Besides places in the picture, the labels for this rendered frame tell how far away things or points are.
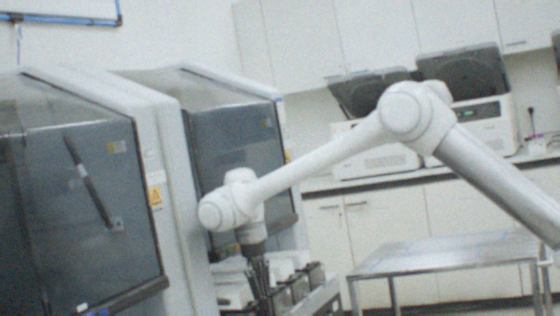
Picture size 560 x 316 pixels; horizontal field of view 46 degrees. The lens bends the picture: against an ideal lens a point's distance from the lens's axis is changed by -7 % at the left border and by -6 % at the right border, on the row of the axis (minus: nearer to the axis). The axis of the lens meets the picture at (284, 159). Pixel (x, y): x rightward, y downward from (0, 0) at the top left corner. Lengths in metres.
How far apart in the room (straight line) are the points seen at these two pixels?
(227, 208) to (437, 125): 0.57
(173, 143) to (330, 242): 2.63
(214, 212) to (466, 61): 2.81
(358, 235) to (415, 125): 2.83
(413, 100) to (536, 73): 3.15
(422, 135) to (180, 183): 0.69
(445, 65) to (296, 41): 1.02
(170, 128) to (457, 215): 2.56
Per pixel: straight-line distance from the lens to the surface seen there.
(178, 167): 1.94
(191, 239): 1.95
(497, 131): 4.11
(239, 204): 1.81
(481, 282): 4.27
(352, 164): 4.32
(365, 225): 4.35
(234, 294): 2.05
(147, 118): 1.85
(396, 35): 4.50
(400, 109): 1.59
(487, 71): 4.44
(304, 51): 4.69
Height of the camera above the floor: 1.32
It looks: 3 degrees down
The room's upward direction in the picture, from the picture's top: 10 degrees counter-clockwise
